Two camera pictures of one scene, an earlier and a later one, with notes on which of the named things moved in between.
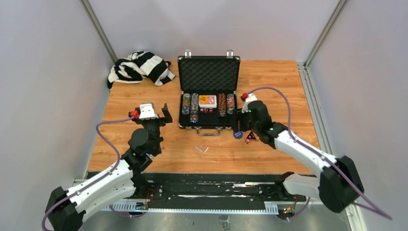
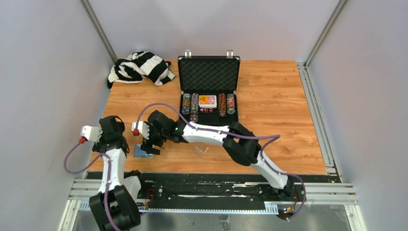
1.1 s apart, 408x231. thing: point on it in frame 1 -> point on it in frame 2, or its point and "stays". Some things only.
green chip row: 186,103 stays
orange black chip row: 222,111 stays
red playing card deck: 211,103 stays
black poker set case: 207,88 stays
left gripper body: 154,127 -> 97,146
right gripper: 238,116 -> 148,147
